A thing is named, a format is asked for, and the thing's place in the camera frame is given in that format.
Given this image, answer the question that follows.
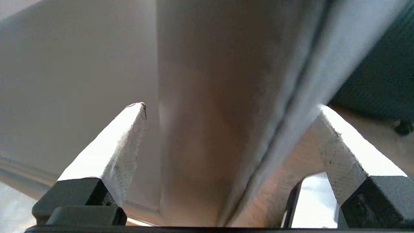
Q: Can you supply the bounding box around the white counter cabinet panel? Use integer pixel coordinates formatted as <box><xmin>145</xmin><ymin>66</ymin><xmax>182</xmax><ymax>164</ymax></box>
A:
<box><xmin>0</xmin><ymin>0</ymin><xmax>161</xmax><ymax>226</ymax></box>

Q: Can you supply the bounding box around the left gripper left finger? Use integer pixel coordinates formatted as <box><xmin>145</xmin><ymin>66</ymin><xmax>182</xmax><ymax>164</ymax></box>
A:
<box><xmin>32</xmin><ymin>102</ymin><xmax>147</xmax><ymax>226</ymax></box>

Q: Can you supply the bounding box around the light grey fabric garment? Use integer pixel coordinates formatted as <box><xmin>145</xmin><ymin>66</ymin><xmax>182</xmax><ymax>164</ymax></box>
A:
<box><xmin>157</xmin><ymin>0</ymin><xmax>414</xmax><ymax>227</ymax></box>

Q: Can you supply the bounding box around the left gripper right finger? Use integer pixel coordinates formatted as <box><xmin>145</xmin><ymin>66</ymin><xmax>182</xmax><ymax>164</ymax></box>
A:
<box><xmin>311</xmin><ymin>104</ymin><xmax>414</xmax><ymax>229</ymax></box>

